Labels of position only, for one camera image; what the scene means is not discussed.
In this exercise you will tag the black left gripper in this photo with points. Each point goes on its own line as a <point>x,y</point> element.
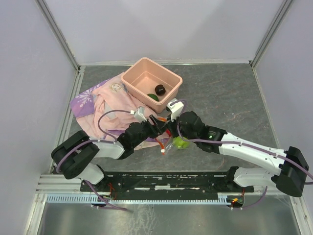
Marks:
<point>158,129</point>

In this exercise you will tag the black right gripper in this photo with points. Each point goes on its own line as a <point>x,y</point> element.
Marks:
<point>170,125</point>

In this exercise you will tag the clear zip top bag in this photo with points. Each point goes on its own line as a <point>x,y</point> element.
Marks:
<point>166,143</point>

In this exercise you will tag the green fake apple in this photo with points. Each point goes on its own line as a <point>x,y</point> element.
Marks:
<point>179,143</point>

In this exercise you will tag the dark green fake vegetable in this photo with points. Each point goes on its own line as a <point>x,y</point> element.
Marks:
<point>154,97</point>

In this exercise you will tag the dark purple fake eggplant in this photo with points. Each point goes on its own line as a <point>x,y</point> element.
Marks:
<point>160,90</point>

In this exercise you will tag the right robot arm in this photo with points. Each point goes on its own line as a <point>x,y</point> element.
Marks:
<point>287,170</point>

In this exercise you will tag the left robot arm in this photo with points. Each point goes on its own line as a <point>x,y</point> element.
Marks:
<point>73,157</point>

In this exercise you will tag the pink plastic tub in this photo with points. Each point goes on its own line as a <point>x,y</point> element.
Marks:
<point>142,78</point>

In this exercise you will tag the pink purple printed cloth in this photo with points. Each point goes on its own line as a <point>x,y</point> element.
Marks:
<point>105,108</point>

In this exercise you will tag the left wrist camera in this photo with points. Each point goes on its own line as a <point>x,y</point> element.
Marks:
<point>139,114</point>

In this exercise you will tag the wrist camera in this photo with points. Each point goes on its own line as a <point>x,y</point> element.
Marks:
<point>139,114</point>
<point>175,107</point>

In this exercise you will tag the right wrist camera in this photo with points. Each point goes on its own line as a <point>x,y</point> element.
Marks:
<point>175,107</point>

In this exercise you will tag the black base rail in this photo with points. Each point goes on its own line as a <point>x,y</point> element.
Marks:
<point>166,185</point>

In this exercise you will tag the light blue cable duct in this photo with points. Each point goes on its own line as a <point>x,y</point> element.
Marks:
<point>95,200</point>

